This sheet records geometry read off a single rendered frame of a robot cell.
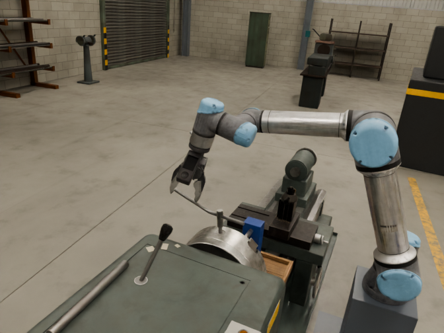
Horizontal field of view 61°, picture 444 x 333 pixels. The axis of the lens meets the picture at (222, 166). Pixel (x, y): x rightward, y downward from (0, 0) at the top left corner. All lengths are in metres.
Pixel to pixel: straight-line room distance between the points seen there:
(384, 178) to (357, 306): 0.50
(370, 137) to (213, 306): 0.58
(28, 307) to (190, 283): 2.04
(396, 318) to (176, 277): 0.73
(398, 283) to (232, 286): 0.47
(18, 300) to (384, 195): 2.56
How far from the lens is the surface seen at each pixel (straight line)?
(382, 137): 1.03
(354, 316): 1.43
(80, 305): 1.01
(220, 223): 1.29
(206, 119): 1.15
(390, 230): 1.15
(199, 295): 1.04
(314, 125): 1.19
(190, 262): 1.15
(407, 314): 1.41
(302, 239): 1.86
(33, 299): 3.05
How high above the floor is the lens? 1.95
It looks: 23 degrees down
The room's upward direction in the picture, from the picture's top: 5 degrees clockwise
